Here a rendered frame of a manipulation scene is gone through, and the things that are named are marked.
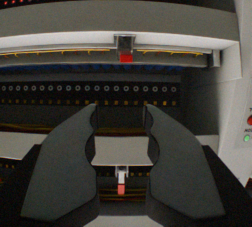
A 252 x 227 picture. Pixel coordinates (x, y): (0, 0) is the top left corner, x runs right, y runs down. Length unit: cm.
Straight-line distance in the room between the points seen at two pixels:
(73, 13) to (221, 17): 20
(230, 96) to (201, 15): 13
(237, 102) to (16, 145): 35
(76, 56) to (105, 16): 9
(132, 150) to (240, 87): 19
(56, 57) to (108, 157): 17
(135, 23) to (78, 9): 8
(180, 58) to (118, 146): 17
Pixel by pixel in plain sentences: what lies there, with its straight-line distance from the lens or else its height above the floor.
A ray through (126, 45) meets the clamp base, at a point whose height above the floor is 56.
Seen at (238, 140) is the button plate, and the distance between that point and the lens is 36.
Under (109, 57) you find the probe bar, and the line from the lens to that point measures 32.
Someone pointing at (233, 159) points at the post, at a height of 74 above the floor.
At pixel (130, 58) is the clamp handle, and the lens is 20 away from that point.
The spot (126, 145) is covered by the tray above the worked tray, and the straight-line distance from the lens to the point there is 32.
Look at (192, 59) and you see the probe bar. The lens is 34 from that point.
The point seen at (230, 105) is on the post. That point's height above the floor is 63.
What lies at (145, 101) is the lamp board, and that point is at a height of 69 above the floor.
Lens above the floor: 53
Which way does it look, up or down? 20 degrees up
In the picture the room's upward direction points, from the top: 178 degrees counter-clockwise
